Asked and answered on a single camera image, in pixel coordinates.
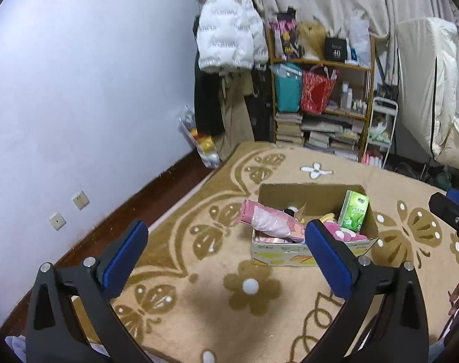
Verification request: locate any yellow plush toy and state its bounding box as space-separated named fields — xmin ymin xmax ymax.
xmin=319 ymin=213 xmax=337 ymax=223

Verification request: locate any red gift bag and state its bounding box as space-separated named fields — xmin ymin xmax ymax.
xmin=301 ymin=64 xmax=339 ymax=115

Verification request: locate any pink plush toy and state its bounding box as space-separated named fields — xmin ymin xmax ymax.
xmin=324 ymin=221 xmax=368 ymax=243

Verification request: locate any upper wall socket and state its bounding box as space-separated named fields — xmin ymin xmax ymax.
xmin=72 ymin=191 xmax=90 ymax=210

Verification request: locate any plastic bag of toys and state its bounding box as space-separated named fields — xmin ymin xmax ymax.
xmin=179 ymin=106 xmax=220 ymax=170

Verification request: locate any beige patterned carpet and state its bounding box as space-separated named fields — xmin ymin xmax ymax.
xmin=111 ymin=142 xmax=459 ymax=362

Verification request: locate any white wire rack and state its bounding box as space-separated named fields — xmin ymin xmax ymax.
xmin=363 ymin=97 xmax=398 ymax=169

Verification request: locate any white folded mattress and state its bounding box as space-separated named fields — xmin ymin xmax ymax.
xmin=396 ymin=17 xmax=459 ymax=170

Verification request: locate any black gift box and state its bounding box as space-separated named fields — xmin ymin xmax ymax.
xmin=325 ymin=37 xmax=348 ymax=63

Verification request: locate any teal storage bag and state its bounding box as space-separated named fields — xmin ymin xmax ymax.
xmin=272 ymin=62 xmax=303 ymax=113

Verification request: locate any green tissue pack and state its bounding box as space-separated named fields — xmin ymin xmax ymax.
xmin=338 ymin=190 xmax=370 ymax=233

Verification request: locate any wooden shelf rack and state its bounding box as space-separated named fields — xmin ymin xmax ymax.
xmin=266 ymin=25 xmax=374 ymax=162

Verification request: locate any beige hanging coat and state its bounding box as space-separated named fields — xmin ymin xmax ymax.
xmin=215 ymin=71 xmax=254 ymax=162

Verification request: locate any white puffer jacket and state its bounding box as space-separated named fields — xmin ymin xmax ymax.
xmin=196 ymin=0 xmax=269 ymax=75

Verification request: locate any stack of books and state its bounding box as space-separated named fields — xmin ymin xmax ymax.
xmin=275 ymin=112 xmax=305 ymax=146

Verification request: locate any open cardboard box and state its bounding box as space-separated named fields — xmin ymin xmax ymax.
xmin=251 ymin=183 xmax=378 ymax=267

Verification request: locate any pink white swirl plush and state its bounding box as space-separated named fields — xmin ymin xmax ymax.
xmin=254 ymin=232 xmax=294 ymax=244

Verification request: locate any wall socket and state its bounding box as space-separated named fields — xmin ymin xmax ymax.
xmin=72 ymin=191 xmax=90 ymax=210
xmin=48 ymin=212 xmax=66 ymax=230

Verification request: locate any lower wall socket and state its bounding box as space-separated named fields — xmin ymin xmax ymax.
xmin=48 ymin=212 xmax=66 ymax=230

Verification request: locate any pink plastic bag roll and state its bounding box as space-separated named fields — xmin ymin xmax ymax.
xmin=238 ymin=199 xmax=305 ymax=244

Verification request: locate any purple white plush doll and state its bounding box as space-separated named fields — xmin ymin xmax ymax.
xmin=283 ymin=205 xmax=309 ymax=224

